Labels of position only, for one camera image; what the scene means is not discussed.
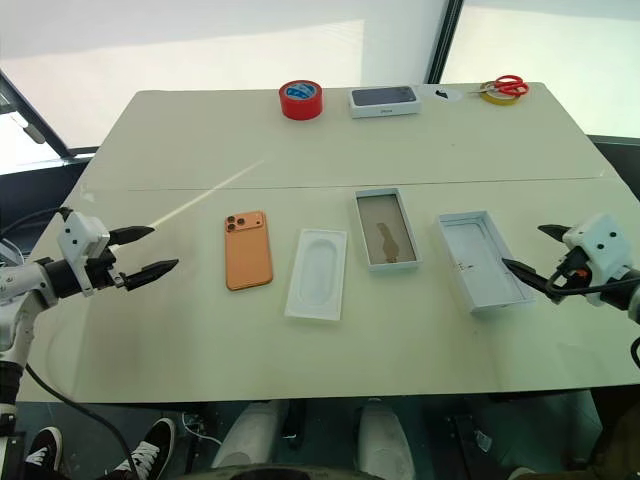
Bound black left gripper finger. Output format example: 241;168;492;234
119;258;180;293
108;225;156;247

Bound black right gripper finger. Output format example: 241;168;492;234
501;257;557;302
537;223;571;247

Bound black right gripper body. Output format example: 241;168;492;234
553;242;589;284

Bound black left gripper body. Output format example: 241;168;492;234
90;246;127;292

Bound white box lid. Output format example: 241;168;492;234
438;209;536;315

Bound orange smartphone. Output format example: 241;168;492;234
222;209;276;293

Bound orange phone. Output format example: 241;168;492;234
354;187;423;275

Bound white moulded tray insert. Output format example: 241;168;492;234
284;228;349;322

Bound closed white phone box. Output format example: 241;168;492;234
347;85;423;120

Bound yellow tape roll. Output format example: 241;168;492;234
480;82;527;108

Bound white round disc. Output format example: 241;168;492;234
416;83;464;104

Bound black white sneaker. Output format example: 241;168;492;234
23;426;65;480
110;416;178;480

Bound white rounded shell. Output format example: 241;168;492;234
356;398;417;480
211;401;280;472

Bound red tape roll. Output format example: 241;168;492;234
278;79;325;122

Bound dark window pillar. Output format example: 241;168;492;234
423;0;464;85

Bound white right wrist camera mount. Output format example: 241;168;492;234
562;213;632;307

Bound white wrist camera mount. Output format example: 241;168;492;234
562;213;632;307
56;210;112;297

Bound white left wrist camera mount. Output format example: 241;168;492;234
56;210;112;297

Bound grey slanted window frame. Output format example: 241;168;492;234
0;68;72;162

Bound red handled scissors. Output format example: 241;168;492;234
468;74;530;98

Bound thin white floor cable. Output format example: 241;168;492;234
181;411;222;445

